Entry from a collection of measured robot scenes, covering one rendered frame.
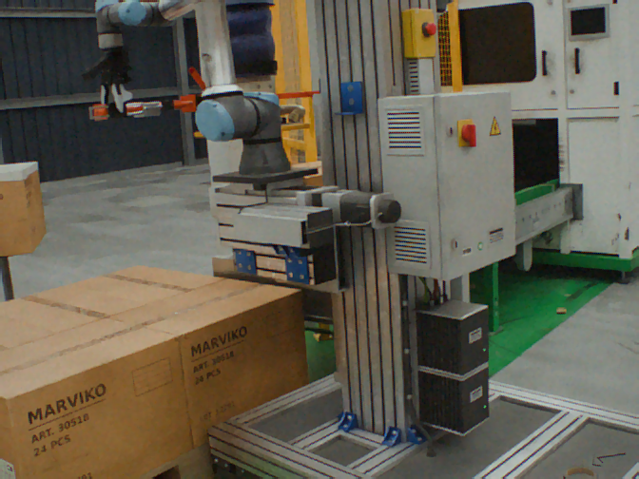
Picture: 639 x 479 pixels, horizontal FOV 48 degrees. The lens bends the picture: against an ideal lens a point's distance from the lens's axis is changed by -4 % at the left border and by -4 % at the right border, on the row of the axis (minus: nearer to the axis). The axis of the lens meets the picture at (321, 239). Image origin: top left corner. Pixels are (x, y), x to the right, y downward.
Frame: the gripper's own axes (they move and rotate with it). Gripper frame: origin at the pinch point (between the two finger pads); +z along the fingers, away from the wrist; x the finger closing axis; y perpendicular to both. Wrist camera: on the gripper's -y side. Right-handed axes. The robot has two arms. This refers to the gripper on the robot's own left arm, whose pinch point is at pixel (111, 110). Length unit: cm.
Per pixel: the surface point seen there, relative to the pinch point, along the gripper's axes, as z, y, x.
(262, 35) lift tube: -22, 60, -9
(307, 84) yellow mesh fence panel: -5, 136, 48
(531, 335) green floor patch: 126, 192, -41
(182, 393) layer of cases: 91, -2, -26
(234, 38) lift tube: -22, 51, -3
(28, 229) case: 52, 17, 123
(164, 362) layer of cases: 78, -7, -27
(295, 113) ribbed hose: 7, 73, -10
